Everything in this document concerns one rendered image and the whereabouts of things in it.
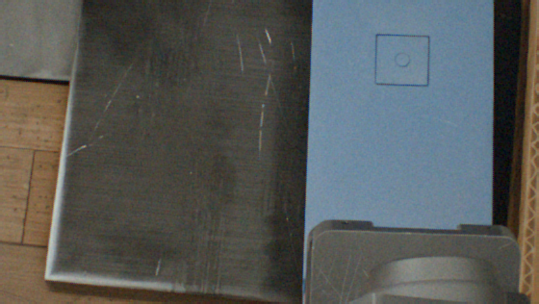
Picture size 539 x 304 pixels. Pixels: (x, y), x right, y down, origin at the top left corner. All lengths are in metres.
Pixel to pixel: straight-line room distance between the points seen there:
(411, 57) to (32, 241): 0.17
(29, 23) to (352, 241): 0.27
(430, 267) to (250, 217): 0.32
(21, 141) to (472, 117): 0.19
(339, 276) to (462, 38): 0.17
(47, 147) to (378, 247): 0.24
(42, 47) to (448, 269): 0.39
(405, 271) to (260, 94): 0.34
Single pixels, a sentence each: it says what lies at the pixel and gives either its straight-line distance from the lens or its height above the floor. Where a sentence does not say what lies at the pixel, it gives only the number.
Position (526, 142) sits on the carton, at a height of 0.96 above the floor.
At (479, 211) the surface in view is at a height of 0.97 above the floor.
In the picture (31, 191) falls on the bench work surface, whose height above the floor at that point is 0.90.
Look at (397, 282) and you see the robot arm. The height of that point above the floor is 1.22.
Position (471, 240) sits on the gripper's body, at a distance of 0.61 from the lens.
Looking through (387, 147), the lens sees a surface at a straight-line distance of 0.75.
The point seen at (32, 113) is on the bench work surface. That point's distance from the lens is 0.82.
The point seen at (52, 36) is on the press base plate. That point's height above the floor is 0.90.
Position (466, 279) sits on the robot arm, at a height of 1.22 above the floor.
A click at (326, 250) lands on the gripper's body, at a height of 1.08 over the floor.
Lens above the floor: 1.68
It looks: 73 degrees down
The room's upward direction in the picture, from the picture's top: straight up
